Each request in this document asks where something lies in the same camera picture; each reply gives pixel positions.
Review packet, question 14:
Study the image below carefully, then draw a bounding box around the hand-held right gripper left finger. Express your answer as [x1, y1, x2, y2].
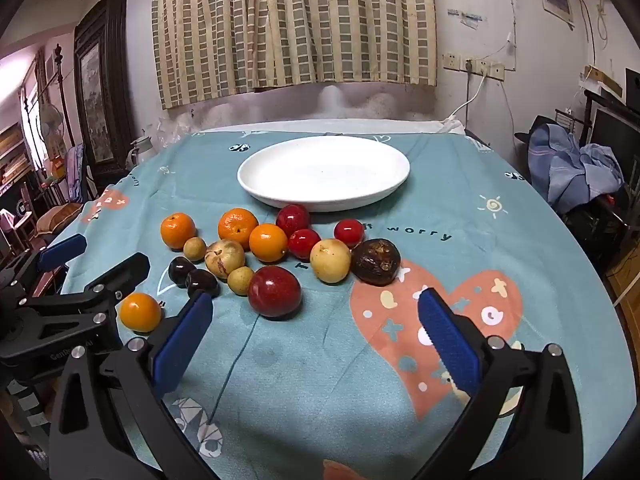
[50, 290, 221, 480]

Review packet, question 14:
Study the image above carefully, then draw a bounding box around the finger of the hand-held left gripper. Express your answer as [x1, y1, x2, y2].
[82, 252, 152, 311]
[0, 234, 88, 286]

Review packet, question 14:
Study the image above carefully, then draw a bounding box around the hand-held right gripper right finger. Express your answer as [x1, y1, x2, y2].
[415, 287, 586, 480]

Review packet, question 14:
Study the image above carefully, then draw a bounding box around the smooth orange fruit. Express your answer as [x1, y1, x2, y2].
[249, 223, 289, 263]
[119, 292, 163, 333]

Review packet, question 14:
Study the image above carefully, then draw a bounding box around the textured mandarin orange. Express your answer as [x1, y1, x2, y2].
[160, 212, 197, 250]
[218, 208, 260, 251]

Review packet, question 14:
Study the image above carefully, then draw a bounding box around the beige speckled fruit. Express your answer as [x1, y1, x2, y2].
[204, 239, 246, 280]

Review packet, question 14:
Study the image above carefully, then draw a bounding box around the large dark red fruit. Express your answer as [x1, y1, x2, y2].
[247, 265, 302, 319]

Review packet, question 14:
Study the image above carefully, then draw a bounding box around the wrinkled dark brown fruit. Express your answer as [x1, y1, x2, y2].
[351, 239, 402, 287]

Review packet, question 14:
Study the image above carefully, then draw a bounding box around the yellow round fruit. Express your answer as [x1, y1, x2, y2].
[310, 239, 352, 284]

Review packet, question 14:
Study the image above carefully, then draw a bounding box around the small red fruit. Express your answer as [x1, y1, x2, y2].
[333, 219, 365, 248]
[275, 204, 311, 237]
[287, 228, 322, 261]

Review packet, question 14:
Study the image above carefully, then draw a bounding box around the white oval plate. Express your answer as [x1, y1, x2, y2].
[237, 135, 411, 213]

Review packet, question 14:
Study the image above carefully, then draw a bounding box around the brown cushion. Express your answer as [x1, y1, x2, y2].
[35, 203, 84, 234]

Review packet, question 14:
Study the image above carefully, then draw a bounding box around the wooden bookshelf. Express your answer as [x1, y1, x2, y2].
[0, 125, 32, 197]

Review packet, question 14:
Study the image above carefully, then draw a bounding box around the white kettle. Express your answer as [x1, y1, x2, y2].
[129, 135, 154, 169]

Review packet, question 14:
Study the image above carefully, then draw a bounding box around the white standing fan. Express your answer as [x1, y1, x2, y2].
[40, 104, 66, 151]

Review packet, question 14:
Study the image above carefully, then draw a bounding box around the teal printed blanket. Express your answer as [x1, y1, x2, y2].
[60, 130, 623, 480]

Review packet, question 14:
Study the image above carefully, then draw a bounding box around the dark wooden framed picture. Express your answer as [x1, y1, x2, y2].
[74, 0, 136, 176]

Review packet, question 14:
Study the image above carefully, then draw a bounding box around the blue clothes pile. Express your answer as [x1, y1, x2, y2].
[529, 122, 626, 211]

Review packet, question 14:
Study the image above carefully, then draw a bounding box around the black hat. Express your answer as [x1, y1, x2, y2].
[515, 116, 566, 145]

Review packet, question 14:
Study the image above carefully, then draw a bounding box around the black monitor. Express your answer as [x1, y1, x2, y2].
[590, 105, 640, 173]

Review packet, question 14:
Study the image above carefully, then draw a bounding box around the checked beige curtain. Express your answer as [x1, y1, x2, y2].
[151, 0, 438, 110]

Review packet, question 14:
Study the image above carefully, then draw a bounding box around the white power cable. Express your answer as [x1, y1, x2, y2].
[446, 62, 487, 122]

